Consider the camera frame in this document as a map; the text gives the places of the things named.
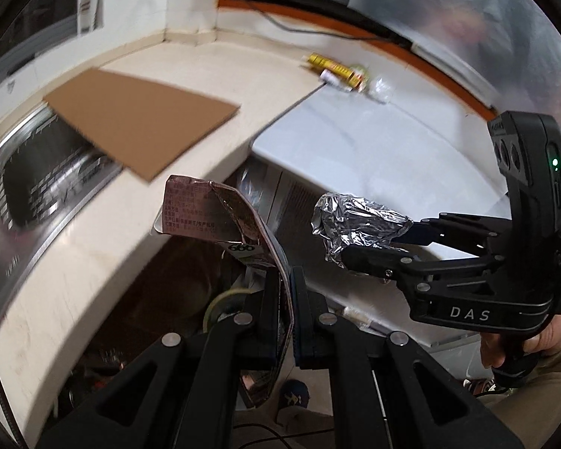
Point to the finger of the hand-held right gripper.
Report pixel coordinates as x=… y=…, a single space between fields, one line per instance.
x=418 y=234
x=378 y=262

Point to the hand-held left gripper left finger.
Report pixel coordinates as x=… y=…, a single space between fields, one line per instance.
x=262 y=332

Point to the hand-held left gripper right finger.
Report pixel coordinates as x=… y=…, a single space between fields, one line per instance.
x=300 y=332

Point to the silver foil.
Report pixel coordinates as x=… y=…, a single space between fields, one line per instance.
x=355 y=224

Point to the foil-lined printed snack bag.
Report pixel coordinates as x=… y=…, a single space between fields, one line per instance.
x=205 y=210

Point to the person's right forearm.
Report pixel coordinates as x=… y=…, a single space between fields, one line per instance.
x=556 y=374

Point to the person's right hand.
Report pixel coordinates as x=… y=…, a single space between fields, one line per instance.
x=556 y=334

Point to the blue shoe yellow print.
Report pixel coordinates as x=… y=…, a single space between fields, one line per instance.
x=292 y=395

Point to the white appliance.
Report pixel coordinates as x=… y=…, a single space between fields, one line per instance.
x=378 y=149

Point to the crumpled clear plastic bag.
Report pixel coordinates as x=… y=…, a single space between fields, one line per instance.
x=379 y=89

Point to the patterned shoe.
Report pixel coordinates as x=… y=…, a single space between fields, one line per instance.
x=481 y=386

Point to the red and yellow long box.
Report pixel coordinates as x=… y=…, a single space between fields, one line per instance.
x=325 y=61

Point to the translucent plastic sheet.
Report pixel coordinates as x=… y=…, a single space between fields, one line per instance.
x=449 y=18

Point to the brown cardboard sheet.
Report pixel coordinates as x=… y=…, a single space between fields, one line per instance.
x=140 y=117

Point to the stainless steel sink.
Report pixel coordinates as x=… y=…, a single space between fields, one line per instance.
x=42 y=182

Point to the aluminium sliding window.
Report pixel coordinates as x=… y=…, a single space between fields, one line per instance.
x=42 y=9

